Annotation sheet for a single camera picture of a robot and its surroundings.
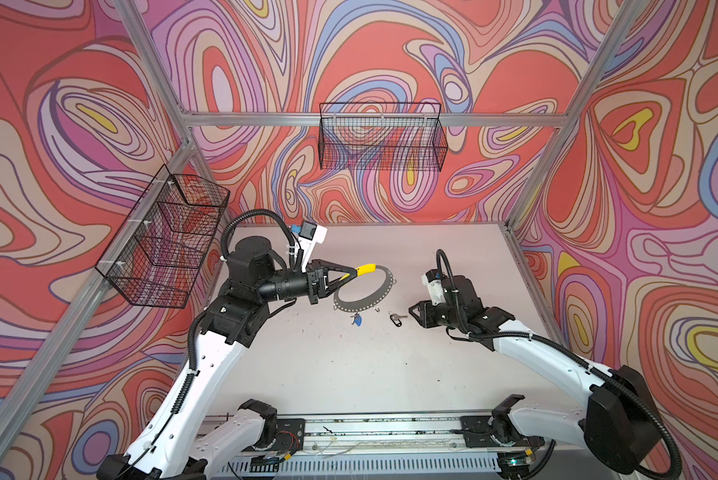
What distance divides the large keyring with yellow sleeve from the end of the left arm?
0.02 meters

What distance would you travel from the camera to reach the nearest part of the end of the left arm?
1.70 feet

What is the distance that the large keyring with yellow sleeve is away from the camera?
589 mm
